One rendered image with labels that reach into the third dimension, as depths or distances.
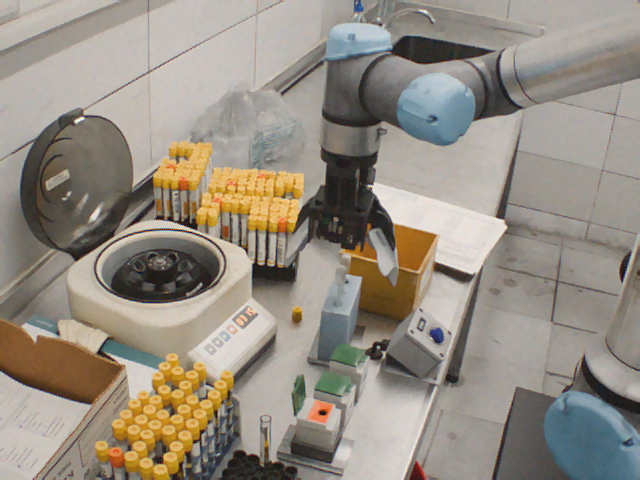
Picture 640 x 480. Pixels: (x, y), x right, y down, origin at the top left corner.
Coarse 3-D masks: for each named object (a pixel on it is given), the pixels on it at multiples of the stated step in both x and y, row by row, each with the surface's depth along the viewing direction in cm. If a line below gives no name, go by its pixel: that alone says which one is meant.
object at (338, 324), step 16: (336, 288) 111; (352, 288) 111; (352, 304) 108; (320, 320) 107; (336, 320) 106; (352, 320) 111; (320, 336) 108; (336, 336) 107; (352, 336) 115; (320, 352) 110
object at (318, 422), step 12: (312, 408) 92; (324, 408) 92; (300, 420) 90; (312, 420) 90; (324, 420) 90; (336, 420) 91; (300, 432) 91; (312, 432) 91; (324, 432) 90; (336, 432) 93; (312, 444) 92; (324, 444) 91
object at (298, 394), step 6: (300, 378) 91; (294, 384) 89; (300, 384) 91; (294, 390) 89; (300, 390) 91; (294, 396) 89; (300, 396) 92; (294, 402) 89; (300, 402) 91; (294, 408) 90; (300, 408) 92; (294, 414) 90
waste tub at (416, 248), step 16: (368, 224) 130; (400, 224) 128; (400, 240) 129; (416, 240) 128; (432, 240) 127; (352, 256) 119; (368, 256) 133; (400, 256) 131; (416, 256) 129; (432, 256) 125; (352, 272) 120; (368, 272) 119; (400, 272) 117; (416, 272) 116; (432, 272) 129; (368, 288) 120; (384, 288) 119; (400, 288) 118; (416, 288) 117; (368, 304) 122; (384, 304) 121; (400, 304) 120; (416, 304) 121; (400, 320) 121
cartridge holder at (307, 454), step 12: (288, 432) 96; (288, 444) 95; (300, 444) 92; (336, 444) 93; (348, 444) 95; (276, 456) 94; (288, 456) 93; (300, 456) 93; (312, 456) 92; (324, 456) 92; (336, 456) 93; (348, 456) 93; (324, 468) 93; (336, 468) 92
